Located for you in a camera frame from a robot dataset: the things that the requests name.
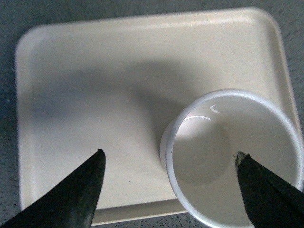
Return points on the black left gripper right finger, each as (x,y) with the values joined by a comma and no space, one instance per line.
(269,201)

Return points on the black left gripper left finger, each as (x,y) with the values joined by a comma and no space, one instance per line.
(71,203)

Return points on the white mug with black handle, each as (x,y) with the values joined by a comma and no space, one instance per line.
(199,147)

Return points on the beige rectangular plastic tray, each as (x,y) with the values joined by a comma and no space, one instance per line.
(116,84)

